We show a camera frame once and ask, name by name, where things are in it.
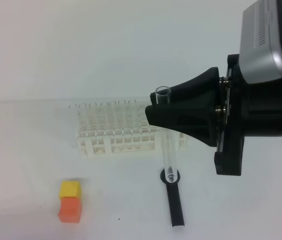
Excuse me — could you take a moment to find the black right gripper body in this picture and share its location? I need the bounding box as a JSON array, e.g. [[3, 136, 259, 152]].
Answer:
[[213, 0, 282, 176]]

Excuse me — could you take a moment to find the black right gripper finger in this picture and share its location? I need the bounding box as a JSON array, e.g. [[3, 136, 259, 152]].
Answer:
[[149, 66, 222, 106], [145, 100, 218, 147]]

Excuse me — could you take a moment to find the clear glass test tube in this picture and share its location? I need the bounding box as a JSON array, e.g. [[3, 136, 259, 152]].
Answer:
[[155, 86, 178, 184]]

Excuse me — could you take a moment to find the white plastic test tube rack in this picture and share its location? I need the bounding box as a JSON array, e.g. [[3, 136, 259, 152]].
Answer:
[[74, 99, 162, 159]]

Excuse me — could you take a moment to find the black plastic scoop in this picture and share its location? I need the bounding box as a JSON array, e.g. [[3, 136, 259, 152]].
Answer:
[[160, 169, 185, 227]]

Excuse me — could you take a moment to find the yellow cube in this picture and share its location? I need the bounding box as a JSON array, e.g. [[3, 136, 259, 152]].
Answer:
[[59, 180, 82, 199]]

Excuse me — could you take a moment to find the orange cube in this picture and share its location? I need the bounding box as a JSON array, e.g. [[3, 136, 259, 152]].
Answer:
[[58, 197, 82, 223]]

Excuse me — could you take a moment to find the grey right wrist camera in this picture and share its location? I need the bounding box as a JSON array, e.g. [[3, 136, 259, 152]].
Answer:
[[238, 0, 282, 84]]

